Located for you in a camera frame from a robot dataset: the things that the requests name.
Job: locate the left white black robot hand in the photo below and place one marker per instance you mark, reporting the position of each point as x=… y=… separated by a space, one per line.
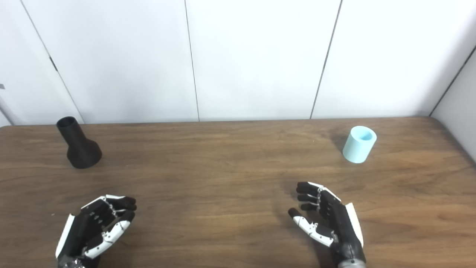
x=87 y=227

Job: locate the black funnel-shaped nozzle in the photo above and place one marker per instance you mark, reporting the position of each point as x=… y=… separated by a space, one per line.
x=81 y=149

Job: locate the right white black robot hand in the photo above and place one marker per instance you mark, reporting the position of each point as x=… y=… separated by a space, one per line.
x=340 y=223

